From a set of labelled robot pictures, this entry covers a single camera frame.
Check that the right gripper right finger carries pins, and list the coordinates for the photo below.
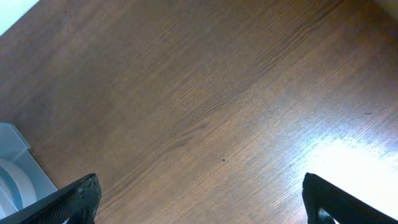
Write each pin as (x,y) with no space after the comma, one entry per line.
(326,203)

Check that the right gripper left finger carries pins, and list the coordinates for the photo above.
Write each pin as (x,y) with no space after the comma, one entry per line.
(76,203)

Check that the clear plastic storage container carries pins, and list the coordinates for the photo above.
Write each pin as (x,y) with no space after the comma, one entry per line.
(15,149)

